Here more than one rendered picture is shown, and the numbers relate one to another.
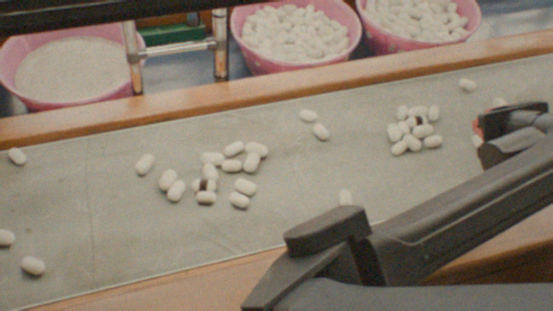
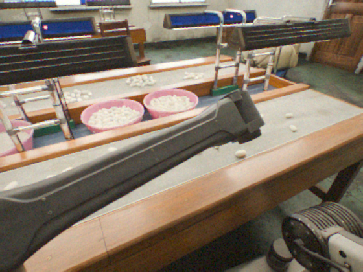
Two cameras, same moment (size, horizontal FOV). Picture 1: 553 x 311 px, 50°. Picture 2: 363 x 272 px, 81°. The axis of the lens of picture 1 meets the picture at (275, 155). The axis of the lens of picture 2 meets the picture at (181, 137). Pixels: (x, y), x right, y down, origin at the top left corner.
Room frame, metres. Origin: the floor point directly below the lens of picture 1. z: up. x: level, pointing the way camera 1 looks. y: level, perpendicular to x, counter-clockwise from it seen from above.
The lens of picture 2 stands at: (0.16, -0.22, 1.21)
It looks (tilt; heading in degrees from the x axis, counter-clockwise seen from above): 35 degrees down; 354
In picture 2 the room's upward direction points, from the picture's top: straight up
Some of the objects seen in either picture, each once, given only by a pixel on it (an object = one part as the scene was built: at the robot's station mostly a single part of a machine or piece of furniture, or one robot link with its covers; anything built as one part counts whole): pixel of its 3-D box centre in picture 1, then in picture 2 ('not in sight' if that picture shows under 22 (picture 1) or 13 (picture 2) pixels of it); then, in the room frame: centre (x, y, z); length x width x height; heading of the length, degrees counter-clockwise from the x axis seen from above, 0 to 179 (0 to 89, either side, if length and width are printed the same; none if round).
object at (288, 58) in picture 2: not in sight; (270, 54); (3.37, -1.95, 0.40); 0.74 x 0.56 x 0.38; 114
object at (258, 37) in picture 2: not in sight; (297, 32); (1.01, -0.77, 1.08); 0.62 x 0.08 x 0.07; 111
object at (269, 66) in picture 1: (294, 41); (115, 120); (1.02, -0.02, 0.72); 0.27 x 0.27 x 0.10
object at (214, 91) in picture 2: not in sight; (220, 53); (1.46, -0.60, 0.90); 0.20 x 0.19 x 0.45; 111
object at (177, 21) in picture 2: not in sight; (214, 18); (1.54, -0.57, 1.08); 0.62 x 0.08 x 0.07; 111
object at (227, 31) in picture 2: not in sight; (227, 31); (6.29, -2.14, 0.32); 0.42 x 0.42 x 0.64; 23
